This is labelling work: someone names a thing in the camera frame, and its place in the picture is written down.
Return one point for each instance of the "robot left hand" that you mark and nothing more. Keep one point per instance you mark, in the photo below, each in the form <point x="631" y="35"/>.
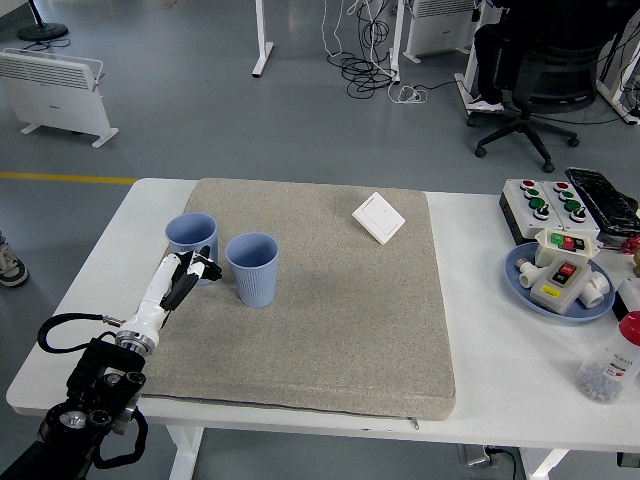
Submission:
<point x="155" y="290"/>

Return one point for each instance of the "blue ribbed plastic cup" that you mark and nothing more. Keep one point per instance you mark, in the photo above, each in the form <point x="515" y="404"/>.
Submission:
<point x="255" y="285"/>
<point x="192" y="235"/>

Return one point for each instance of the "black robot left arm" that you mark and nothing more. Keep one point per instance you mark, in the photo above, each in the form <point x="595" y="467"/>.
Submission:
<point x="95" y="365"/>

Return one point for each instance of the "white push-button control box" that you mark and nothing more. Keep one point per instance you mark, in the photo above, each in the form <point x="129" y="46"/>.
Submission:
<point x="587" y="225"/>
<point x="520" y="210"/>

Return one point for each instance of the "person's shoe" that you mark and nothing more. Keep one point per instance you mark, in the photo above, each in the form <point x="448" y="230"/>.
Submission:
<point x="10" y="262"/>

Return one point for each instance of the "grey-brown cushion mat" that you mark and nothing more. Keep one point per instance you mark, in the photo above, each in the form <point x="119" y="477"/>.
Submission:
<point x="325" y="310"/>

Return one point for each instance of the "large white panel heater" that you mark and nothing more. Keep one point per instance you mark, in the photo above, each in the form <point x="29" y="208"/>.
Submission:
<point x="50" y="100"/>

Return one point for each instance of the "white desk leg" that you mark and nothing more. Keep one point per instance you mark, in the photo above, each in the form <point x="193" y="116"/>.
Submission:
<point x="261" y="35"/>
<point x="397" y="40"/>

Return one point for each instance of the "black fan stand base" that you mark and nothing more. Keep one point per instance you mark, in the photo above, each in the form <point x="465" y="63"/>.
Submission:
<point x="42" y="32"/>

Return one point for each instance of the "white table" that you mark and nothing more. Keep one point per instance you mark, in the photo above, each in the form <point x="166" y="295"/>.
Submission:
<point x="480" y="350"/>

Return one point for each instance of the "grey desk control box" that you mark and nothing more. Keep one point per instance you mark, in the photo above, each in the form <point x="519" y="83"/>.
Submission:
<point x="472" y="455"/>

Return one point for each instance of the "blue plate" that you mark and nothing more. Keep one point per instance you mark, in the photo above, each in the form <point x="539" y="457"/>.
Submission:
<point x="520" y="297"/>

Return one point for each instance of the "white pipe fitting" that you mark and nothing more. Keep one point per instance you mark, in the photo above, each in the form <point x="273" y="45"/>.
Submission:
<point x="597" y="292"/>
<point x="527" y="277"/>

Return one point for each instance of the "white desk foot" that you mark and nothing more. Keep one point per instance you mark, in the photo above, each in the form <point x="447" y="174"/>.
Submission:
<point x="467" y="85"/>

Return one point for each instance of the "black flat handheld device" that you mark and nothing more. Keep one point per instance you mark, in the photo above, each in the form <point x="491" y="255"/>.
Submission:
<point x="600" y="195"/>

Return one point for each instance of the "clear bottle with red cap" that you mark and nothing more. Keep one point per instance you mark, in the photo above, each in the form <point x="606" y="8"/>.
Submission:
<point x="605" y="360"/>

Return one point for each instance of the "black office chair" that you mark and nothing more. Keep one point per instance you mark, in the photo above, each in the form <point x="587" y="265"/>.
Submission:
<point x="555" y="70"/>

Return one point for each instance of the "person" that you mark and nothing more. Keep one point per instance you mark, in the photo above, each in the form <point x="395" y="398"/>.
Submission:
<point x="550" y="20"/>

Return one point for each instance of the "brass fitting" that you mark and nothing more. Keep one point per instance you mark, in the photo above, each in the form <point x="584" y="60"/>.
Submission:
<point x="636" y="265"/>

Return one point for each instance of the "white wall switch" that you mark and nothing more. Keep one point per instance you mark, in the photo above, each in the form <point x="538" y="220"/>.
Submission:
<point x="378" y="217"/>

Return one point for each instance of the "white green-red switch box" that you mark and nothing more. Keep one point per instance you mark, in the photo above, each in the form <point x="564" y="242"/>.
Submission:
<point x="545" y="252"/>

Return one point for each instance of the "grey red-button switch box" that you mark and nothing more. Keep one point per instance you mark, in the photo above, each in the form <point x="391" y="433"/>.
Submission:
<point x="567" y="295"/>

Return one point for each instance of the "white desk frame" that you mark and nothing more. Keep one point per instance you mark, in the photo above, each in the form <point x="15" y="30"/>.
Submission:
<point x="607" y="90"/>

